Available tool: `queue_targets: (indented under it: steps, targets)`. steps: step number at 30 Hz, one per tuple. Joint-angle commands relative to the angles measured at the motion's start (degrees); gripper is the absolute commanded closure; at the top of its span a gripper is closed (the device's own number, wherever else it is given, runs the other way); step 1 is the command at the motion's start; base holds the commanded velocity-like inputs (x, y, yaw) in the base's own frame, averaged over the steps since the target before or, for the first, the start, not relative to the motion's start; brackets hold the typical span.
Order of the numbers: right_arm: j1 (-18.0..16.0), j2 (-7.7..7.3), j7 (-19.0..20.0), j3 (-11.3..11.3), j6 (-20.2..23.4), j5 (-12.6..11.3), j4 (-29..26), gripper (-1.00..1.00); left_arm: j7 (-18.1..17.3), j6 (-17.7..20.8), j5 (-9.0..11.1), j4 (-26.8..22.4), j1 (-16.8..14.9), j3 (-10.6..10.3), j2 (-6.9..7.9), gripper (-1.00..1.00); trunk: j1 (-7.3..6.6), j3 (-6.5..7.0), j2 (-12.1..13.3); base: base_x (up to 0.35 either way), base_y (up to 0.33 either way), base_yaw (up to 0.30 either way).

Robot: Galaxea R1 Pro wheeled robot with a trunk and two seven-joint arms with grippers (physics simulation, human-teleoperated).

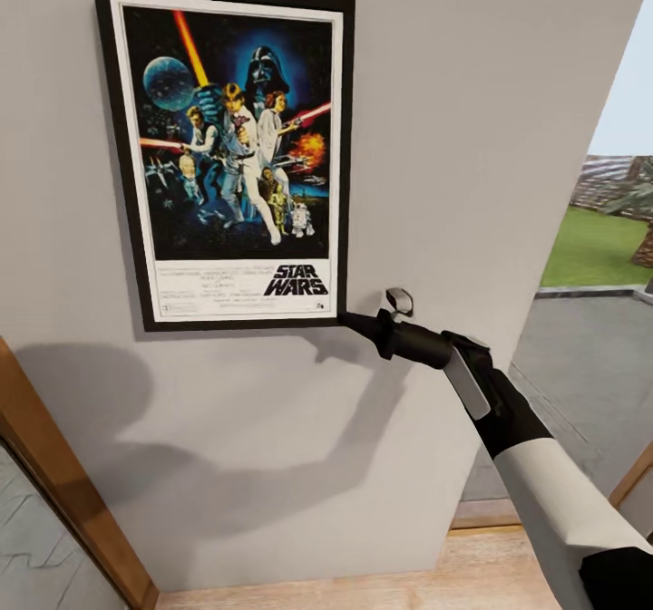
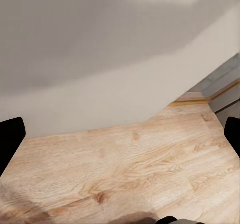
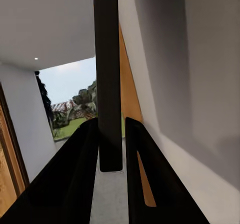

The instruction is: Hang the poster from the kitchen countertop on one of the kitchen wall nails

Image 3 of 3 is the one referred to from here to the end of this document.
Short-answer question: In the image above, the poster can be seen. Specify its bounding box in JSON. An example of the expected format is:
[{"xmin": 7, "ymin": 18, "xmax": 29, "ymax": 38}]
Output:
[{"xmin": 93, "ymin": 0, "xmax": 123, "ymax": 172}]

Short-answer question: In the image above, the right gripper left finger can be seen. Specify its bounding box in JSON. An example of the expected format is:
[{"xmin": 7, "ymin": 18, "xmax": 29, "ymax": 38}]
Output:
[{"xmin": 0, "ymin": 118, "xmax": 99, "ymax": 224}]

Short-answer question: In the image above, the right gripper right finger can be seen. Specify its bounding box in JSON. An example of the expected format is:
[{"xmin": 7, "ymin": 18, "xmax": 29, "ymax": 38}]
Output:
[{"xmin": 125, "ymin": 117, "xmax": 210, "ymax": 224}]

